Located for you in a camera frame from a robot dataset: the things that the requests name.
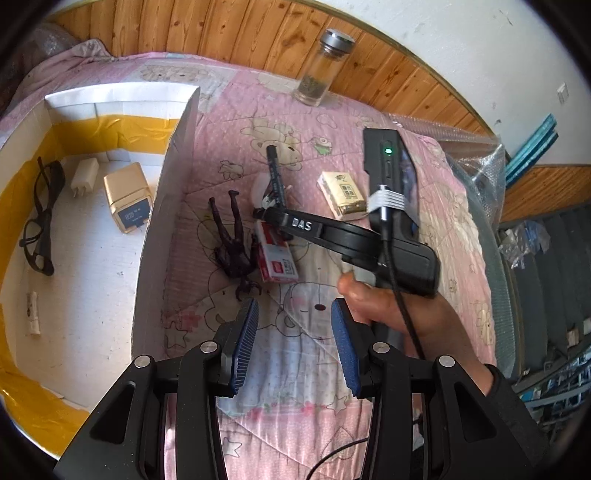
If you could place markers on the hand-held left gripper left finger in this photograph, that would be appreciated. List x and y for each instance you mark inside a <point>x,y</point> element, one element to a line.
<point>244,341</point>

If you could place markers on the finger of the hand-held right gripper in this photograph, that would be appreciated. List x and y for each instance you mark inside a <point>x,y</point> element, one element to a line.
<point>300,224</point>

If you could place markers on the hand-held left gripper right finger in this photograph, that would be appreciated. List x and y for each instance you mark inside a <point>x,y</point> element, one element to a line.
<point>346,350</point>

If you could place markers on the red and white small box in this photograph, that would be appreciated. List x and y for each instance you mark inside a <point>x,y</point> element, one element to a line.
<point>277,263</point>

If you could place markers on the pale pink plastic gadget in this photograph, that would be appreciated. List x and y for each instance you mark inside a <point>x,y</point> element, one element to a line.
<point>258,194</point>

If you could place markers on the black marker pen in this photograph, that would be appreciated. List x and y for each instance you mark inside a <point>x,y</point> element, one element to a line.
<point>275,175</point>

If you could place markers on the small dark toy scorpion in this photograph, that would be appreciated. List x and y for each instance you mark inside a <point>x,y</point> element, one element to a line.
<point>244,287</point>

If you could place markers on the dark plastic toy figure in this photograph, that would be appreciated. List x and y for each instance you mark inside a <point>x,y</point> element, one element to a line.
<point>231,249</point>

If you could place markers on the white cardboard box yellow tape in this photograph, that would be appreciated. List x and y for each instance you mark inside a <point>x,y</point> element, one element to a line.
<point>92,277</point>

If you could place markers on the small gold box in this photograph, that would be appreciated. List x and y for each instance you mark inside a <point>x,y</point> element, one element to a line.
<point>124,189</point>

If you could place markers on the white charger plug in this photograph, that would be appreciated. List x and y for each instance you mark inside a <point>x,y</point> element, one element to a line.
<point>85,177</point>

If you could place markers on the black glasses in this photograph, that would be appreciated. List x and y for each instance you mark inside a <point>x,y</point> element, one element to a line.
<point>40,213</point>

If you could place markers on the person's right hand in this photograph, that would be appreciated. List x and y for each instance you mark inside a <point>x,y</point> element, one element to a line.
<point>438,332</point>

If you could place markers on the pink printed blanket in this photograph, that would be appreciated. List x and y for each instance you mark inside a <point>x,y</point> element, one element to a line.
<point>295,415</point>

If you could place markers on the clear bubble wrap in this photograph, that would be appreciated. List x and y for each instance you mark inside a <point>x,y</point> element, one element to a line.
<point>46,41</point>
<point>480,184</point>

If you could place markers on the clear bag of parts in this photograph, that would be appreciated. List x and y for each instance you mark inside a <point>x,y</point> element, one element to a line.
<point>524,242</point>

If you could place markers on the glass bottle metal lid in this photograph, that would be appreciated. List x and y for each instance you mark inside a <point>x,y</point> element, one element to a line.
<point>318,69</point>

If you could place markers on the blue boards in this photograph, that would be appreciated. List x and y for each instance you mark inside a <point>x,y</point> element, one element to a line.
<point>531,152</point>

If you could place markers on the white wall switch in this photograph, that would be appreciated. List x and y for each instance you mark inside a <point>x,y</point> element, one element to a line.
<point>562,93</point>

